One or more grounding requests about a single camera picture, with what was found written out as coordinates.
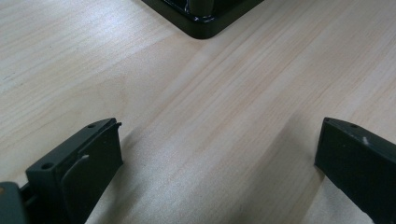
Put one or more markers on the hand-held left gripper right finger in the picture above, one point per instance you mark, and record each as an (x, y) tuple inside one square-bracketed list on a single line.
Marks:
[(358, 168)]

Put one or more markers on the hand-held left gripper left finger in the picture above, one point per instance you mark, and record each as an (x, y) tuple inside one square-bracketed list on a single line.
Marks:
[(81, 174)]

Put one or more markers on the red and black shoe rack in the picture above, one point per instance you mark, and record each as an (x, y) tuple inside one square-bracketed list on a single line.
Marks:
[(202, 18)]

